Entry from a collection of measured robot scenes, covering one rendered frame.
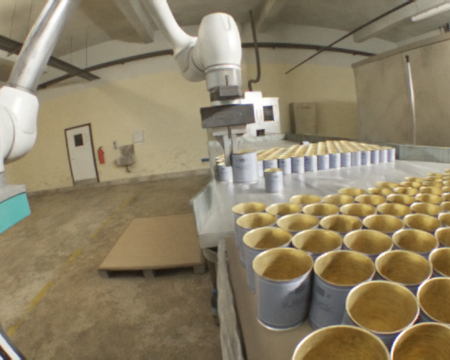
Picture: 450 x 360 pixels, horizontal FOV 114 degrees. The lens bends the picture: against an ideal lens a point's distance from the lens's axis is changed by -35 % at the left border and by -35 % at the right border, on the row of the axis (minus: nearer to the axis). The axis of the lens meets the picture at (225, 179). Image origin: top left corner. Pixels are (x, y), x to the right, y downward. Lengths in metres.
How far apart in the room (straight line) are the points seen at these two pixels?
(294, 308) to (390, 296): 0.10
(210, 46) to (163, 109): 6.57
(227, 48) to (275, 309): 0.51
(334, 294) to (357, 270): 0.06
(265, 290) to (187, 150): 6.80
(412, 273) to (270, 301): 0.18
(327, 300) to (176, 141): 6.87
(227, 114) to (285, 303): 0.43
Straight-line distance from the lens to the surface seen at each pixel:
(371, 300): 0.26
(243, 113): 0.55
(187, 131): 6.96
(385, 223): 0.41
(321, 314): 0.27
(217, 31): 0.57
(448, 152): 1.62
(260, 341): 0.28
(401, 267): 0.31
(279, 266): 0.30
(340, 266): 0.30
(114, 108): 7.56
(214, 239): 0.56
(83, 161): 8.07
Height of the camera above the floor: 1.32
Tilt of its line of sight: 13 degrees down
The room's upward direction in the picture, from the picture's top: 6 degrees counter-clockwise
